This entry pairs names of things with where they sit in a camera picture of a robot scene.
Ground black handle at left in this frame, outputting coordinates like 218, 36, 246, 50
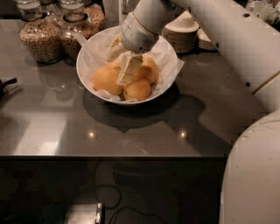
0, 78, 18, 100

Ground white ceramic bowl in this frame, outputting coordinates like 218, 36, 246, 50
75, 26, 179, 106

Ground black cable under table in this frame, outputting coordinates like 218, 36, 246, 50
93, 158, 169, 224

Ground tall stack paper bowls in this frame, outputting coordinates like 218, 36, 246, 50
162, 11, 200, 53

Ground white carton at back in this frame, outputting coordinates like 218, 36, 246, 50
102, 0, 140, 28

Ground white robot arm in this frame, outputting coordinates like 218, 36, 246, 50
108, 0, 280, 224

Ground large glass cereal jar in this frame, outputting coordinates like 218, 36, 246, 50
14, 0, 63, 64

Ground short stack paper bowls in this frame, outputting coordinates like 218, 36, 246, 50
197, 28, 215, 51

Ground back glass cereal jar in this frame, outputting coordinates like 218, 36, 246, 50
85, 3, 105, 32

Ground orange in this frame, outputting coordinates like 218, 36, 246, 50
109, 60, 122, 72
93, 66, 123, 95
123, 77, 151, 101
136, 56, 159, 84

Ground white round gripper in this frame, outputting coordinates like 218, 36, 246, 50
106, 12, 159, 85

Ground white crumpled paper liner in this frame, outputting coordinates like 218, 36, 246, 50
73, 25, 186, 103

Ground silver box under table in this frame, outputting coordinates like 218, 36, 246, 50
64, 203, 104, 224

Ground black container with packets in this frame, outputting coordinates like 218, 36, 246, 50
246, 0, 280, 25

